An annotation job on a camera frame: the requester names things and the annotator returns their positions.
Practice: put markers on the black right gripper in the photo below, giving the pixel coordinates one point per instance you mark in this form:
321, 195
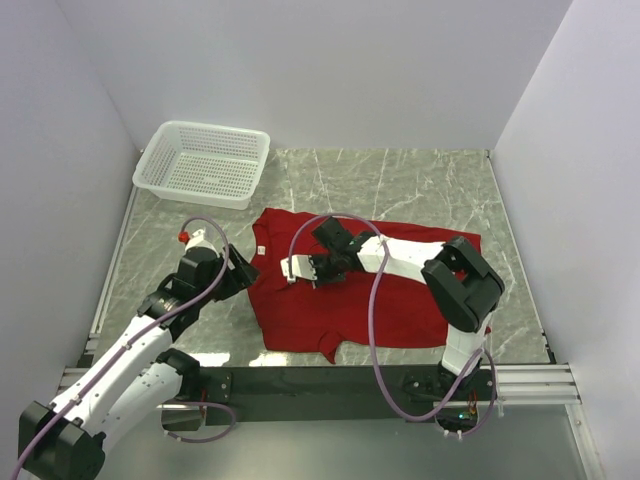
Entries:
321, 279

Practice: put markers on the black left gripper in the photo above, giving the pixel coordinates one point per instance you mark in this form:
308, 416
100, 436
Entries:
239, 277

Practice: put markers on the red t shirt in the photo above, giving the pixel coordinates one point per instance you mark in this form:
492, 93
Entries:
300, 318

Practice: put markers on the white plastic basket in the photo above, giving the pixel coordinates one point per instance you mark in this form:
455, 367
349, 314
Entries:
203, 164

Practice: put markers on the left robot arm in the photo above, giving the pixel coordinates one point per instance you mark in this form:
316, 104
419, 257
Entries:
70, 437

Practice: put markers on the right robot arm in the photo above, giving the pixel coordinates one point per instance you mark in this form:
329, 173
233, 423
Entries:
465, 288

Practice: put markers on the black base beam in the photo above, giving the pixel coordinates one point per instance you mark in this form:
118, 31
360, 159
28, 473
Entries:
318, 393

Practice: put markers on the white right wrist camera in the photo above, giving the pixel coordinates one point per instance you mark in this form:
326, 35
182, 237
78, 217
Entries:
297, 267

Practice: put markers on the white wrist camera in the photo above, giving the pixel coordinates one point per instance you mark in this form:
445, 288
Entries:
297, 267
200, 238

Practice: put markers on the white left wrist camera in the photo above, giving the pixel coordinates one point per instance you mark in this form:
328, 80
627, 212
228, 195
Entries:
200, 238

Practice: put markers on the aluminium frame rail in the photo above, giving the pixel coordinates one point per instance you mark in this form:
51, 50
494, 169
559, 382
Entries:
71, 375

